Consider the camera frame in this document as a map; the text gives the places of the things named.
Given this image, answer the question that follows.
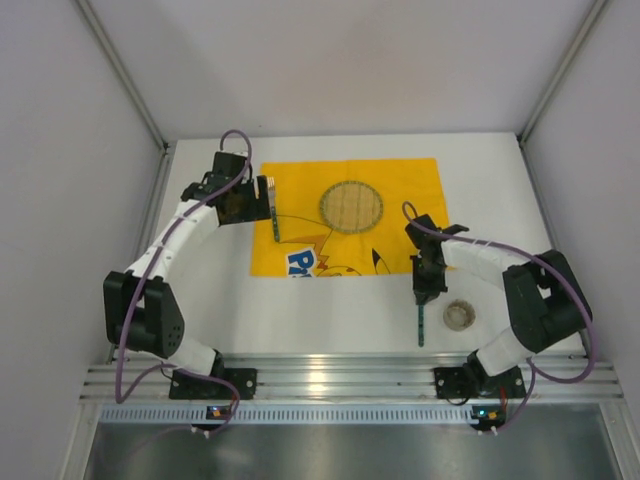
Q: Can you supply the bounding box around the spoon with green handle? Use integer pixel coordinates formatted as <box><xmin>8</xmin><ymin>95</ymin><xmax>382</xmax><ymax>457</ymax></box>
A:
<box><xmin>417</xmin><ymin>304</ymin><xmax>425</xmax><ymax>348</ymax></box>

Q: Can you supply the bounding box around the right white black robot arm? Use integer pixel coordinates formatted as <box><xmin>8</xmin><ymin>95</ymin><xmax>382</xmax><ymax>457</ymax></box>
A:
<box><xmin>405</xmin><ymin>214</ymin><xmax>594</xmax><ymax>392</ymax></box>

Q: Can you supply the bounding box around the fork with green handle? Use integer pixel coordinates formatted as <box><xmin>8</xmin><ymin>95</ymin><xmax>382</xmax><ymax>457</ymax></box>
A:
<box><xmin>267</xmin><ymin>176</ymin><xmax>280</xmax><ymax>243</ymax></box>

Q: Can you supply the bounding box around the yellow cartoon print cloth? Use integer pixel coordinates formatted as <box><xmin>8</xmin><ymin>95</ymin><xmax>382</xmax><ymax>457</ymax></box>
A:
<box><xmin>250</xmin><ymin>158</ymin><xmax>449</xmax><ymax>278</ymax></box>

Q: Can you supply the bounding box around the small round glass cup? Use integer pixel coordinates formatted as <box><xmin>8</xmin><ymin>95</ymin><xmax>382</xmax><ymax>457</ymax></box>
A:
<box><xmin>443</xmin><ymin>299</ymin><xmax>476</xmax><ymax>332</ymax></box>

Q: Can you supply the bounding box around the round woven bamboo mat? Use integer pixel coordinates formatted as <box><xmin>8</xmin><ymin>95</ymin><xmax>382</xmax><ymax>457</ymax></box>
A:
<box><xmin>319</xmin><ymin>180</ymin><xmax>384</xmax><ymax>234</ymax></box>

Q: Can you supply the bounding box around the aluminium corner post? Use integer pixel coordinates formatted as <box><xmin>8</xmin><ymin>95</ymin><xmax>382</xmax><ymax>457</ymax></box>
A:
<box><xmin>516</xmin><ymin>0</ymin><xmax>612</xmax><ymax>148</ymax></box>
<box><xmin>71</xmin><ymin>0</ymin><xmax>169</xmax><ymax>151</ymax></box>

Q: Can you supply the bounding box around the right aluminium corner post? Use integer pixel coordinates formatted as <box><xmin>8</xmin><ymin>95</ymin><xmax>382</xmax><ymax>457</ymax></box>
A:
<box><xmin>516</xmin><ymin>0</ymin><xmax>612</xmax><ymax>148</ymax></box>

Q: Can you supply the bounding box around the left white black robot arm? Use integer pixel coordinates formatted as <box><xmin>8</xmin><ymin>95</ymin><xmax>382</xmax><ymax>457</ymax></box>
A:
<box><xmin>103</xmin><ymin>171</ymin><xmax>275</xmax><ymax>376</ymax></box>

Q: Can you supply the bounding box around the left aluminium corner post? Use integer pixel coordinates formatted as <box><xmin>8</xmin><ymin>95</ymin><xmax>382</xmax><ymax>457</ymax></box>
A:
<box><xmin>71</xmin><ymin>0</ymin><xmax>169</xmax><ymax>151</ymax></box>

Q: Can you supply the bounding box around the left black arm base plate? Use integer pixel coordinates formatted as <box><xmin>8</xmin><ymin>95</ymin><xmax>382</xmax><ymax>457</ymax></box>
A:
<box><xmin>168</xmin><ymin>368</ymin><xmax>258</xmax><ymax>400</ymax></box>

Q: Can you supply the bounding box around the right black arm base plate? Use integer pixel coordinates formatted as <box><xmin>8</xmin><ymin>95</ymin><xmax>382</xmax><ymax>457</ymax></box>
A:
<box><xmin>433</xmin><ymin>366</ymin><xmax>526</xmax><ymax>401</ymax></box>

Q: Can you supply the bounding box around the white slotted cable duct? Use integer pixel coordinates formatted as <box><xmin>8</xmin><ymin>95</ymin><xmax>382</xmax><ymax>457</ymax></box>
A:
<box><xmin>100</xmin><ymin>404</ymin><xmax>504</xmax><ymax>425</ymax></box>

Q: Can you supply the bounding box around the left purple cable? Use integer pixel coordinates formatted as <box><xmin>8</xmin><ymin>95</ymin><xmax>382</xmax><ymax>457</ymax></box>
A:
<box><xmin>114</xmin><ymin>129</ymin><xmax>254</xmax><ymax>437</ymax></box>

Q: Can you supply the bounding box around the aluminium mounting rail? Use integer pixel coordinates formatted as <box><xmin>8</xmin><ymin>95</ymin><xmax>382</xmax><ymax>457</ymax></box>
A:
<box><xmin>80</xmin><ymin>354</ymin><xmax>624</xmax><ymax>403</ymax></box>

